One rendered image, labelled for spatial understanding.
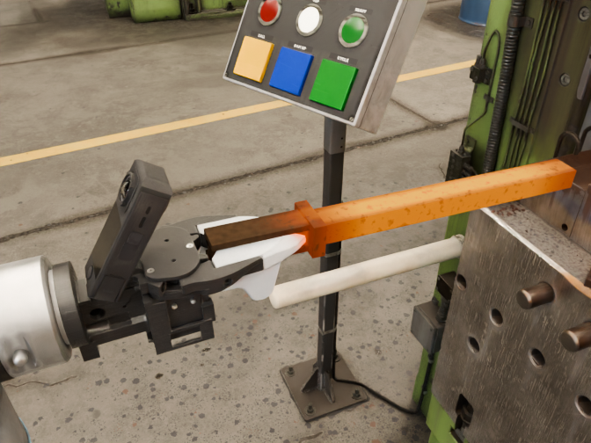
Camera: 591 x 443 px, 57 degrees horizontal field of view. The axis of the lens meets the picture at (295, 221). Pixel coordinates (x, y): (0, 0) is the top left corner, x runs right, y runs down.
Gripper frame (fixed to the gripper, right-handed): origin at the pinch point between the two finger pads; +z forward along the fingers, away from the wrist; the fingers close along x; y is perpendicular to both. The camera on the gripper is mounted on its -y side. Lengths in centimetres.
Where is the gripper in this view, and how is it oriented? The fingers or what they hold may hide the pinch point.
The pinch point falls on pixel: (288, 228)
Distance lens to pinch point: 49.9
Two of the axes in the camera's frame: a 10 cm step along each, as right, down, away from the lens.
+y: 0.1, 8.2, 5.7
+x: 3.8, 5.3, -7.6
